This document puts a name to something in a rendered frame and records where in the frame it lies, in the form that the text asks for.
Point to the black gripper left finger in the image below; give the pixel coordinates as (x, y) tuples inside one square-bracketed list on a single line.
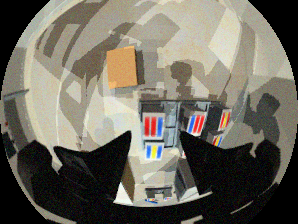
[(103, 165)]

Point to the beige flat panel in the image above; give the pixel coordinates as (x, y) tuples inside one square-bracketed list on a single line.
[(272, 114)]

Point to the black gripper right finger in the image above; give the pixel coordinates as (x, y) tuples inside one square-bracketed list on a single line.
[(208, 162)]

